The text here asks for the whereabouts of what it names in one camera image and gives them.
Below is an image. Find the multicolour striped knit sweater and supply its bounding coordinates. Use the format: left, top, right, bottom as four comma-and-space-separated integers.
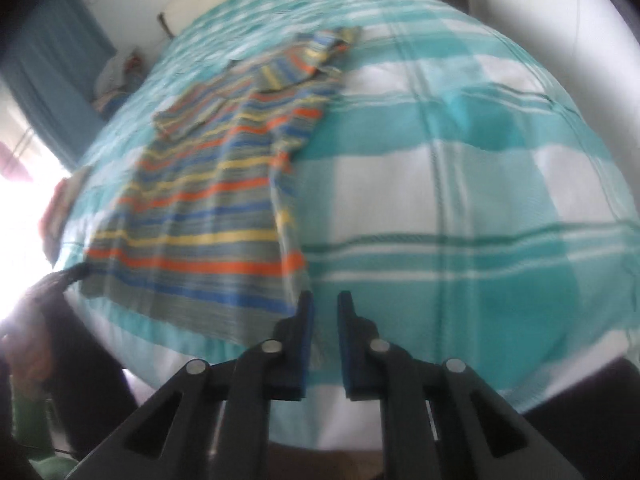
80, 27, 360, 346

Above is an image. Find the green sleeve forearm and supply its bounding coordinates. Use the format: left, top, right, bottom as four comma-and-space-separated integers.
11, 389, 77, 480

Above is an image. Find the pile of clothes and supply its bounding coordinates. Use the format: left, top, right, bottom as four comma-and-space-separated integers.
92, 47, 148, 122

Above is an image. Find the person's left hand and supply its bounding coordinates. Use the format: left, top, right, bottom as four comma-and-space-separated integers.
1, 333, 53, 400

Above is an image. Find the teal white plaid bedspread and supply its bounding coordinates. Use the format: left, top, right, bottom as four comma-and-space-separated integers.
58, 0, 640, 453

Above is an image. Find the blue curtain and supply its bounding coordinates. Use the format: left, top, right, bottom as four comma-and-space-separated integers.
1, 0, 116, 170

